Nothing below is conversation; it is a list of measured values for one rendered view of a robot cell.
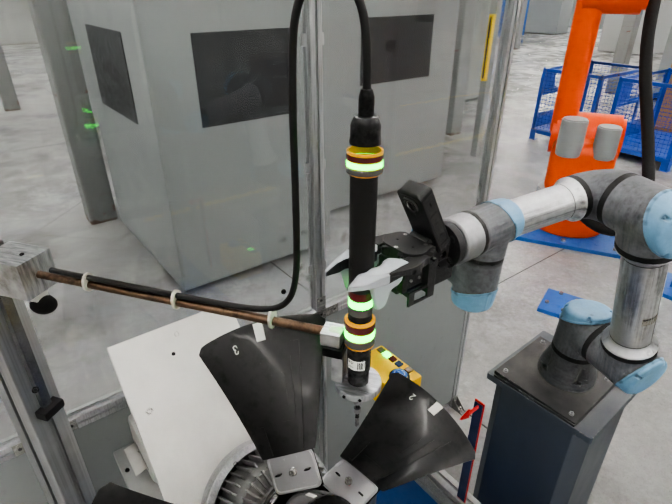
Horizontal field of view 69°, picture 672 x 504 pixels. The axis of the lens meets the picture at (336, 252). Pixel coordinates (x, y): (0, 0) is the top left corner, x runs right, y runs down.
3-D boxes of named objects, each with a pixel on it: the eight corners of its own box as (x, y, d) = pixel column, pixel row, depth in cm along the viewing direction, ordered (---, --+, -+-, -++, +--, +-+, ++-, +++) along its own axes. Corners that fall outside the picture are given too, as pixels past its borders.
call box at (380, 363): (353, 386, 140) (354, 358, 135) (380, 371, 145) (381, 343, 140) (392, 421, 129) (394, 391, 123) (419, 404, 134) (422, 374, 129)
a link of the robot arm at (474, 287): (466, 277, 95) (476, 227, 89) (503, 311, 86) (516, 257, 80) (431, 285, 92) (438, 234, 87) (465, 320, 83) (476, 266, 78)
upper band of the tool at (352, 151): (341, 177, 57) (341, 153, 55) (351, 166, 60) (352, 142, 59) (377, 181, 55) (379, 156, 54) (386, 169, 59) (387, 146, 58)
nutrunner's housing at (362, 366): (341, 403, 74) (344, 91, 52) (349, 385, 77) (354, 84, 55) (366, 409, 73) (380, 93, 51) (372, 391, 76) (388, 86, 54)
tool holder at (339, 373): (315, 393, 73) (314, 341, 68) (330, 363, 78) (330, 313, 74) (375, 407, 70) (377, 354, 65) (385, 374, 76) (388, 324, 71)
